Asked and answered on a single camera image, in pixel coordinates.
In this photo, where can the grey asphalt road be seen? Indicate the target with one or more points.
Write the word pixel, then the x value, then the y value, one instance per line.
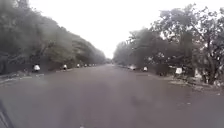
pixel 110 100

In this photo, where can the row of white roadside markers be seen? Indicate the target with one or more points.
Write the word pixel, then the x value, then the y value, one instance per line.
pixel 179 70
pixel 36 68

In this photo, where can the row of trees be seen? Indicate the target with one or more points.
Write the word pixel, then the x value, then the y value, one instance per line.
pixel 40 40
pixel 186 40

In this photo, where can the dirt verge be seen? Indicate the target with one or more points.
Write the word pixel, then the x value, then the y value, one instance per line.
pixel 196 85
pixel 16 77

